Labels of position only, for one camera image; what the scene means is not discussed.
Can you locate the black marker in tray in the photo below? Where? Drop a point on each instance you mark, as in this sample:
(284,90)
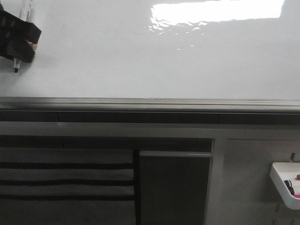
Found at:
(289,185)

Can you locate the grey drawer cabinet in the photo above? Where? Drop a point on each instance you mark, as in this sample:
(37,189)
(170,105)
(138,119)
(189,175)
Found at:
(68,187)

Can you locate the grey aluminium whiteboard tray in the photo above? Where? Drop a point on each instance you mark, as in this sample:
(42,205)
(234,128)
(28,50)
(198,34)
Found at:
(95,104)

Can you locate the white dry-erase marker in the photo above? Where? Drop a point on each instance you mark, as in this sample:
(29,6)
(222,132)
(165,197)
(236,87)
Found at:
(25,15)

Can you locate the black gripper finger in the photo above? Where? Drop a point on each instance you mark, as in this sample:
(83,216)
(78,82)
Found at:
(13,28)
(16,46)

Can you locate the white glossy whiteboard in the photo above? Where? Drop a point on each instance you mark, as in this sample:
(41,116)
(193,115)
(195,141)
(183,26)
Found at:
(219,49)

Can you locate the white plastic wall tray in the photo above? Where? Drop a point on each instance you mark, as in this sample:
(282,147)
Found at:
(281,171)

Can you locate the dark grey cabinet door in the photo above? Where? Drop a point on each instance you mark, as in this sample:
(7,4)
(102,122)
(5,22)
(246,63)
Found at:
(173,187)

